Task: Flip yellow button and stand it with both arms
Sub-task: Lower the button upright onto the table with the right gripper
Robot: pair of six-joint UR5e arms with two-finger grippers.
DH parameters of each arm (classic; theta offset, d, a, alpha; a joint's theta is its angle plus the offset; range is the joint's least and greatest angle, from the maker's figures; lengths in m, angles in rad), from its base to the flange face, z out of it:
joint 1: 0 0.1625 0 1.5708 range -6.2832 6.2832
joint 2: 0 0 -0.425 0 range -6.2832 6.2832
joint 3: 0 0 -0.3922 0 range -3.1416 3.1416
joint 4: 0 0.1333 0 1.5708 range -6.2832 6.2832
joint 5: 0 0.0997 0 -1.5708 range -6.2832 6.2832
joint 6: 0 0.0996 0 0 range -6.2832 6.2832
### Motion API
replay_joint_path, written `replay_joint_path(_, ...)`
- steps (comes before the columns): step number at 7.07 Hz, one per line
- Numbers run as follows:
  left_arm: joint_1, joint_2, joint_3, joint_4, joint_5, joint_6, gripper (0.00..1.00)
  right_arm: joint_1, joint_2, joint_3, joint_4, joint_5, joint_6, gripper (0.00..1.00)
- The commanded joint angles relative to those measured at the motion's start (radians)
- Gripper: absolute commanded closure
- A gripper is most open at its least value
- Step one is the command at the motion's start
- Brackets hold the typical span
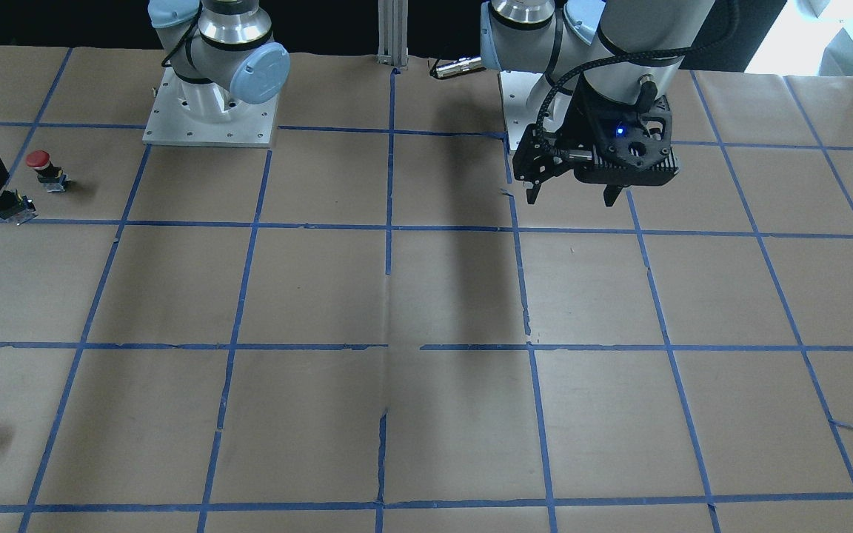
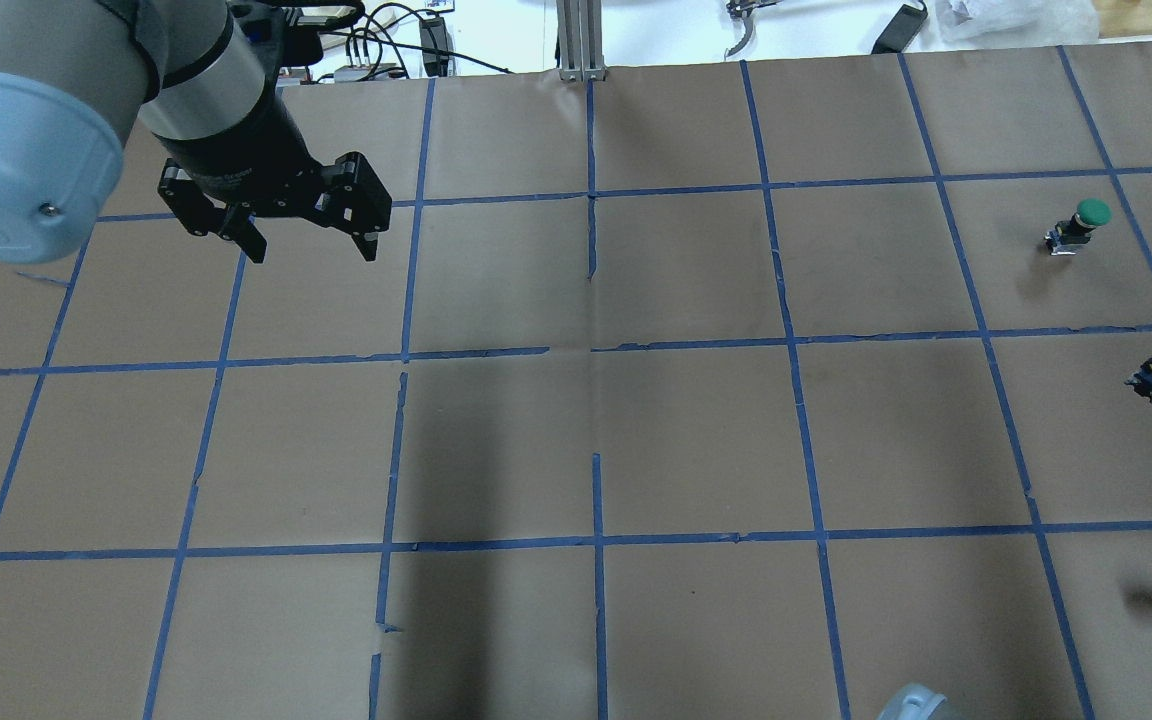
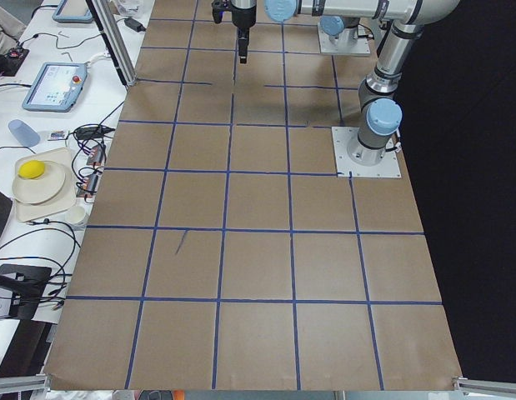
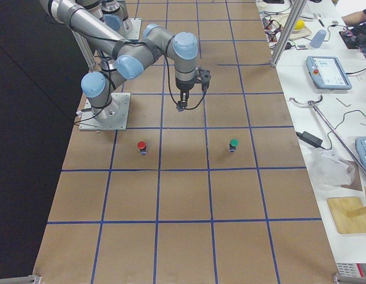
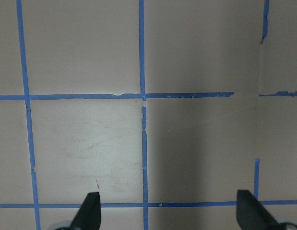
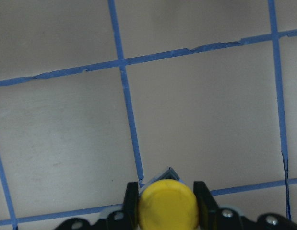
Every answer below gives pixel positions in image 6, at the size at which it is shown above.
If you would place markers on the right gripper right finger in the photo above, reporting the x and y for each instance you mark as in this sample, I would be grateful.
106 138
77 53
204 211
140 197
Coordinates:
211 216

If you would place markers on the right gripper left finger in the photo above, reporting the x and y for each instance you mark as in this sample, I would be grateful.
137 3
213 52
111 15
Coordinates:
124 217

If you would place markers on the yellow push button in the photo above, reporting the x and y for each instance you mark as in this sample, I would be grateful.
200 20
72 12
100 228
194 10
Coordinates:
166 203

